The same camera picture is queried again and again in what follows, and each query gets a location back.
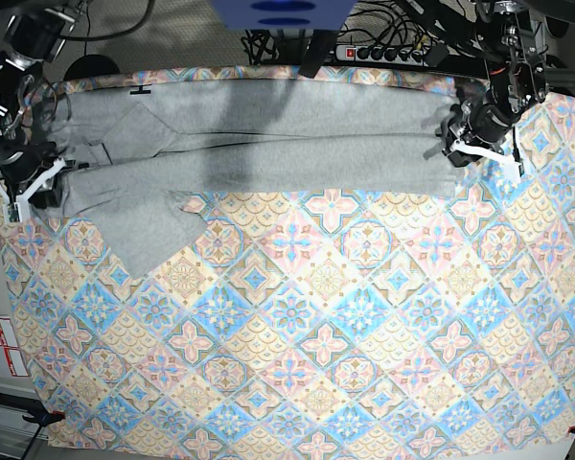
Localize black clamp bottom left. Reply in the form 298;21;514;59
22;410;65;427

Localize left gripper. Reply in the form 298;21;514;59
438;103;524;175

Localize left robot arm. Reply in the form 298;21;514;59
402;1;547;180

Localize patterned tablecloth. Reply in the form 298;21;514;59
0;94;575;459

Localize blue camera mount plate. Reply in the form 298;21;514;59
211;0;356;31

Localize black strap on table edge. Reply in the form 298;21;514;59
299;29;334;79

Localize white red labels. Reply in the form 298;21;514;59
0;316;29;378

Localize grey T-shirt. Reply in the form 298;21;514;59
42;80;460;277

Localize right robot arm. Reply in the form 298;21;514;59
0;1;88;223

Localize black round base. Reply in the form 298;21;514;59
63;54;121;81

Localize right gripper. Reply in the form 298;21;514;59
0;143;70;223

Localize black power strip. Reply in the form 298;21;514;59
333;44;428;67

